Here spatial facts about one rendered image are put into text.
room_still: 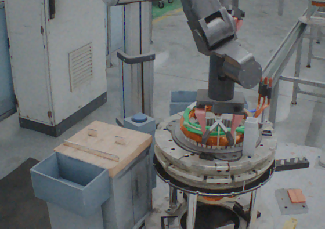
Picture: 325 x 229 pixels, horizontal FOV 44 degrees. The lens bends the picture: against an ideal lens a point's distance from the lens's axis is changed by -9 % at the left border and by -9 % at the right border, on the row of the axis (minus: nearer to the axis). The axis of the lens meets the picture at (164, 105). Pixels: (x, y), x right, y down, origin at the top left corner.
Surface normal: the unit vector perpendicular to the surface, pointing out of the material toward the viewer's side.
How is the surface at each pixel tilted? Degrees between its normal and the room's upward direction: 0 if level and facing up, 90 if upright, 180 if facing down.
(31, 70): 90
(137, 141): 0
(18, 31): 90
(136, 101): 90
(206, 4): 76
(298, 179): 0
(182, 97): 90
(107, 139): 0
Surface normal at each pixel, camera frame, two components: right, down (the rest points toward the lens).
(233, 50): -0.29, -0.74
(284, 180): 0.00, -0.91
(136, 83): 0.47, 0.37
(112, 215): -0.46, 0.36
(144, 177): 0.89, 0.19
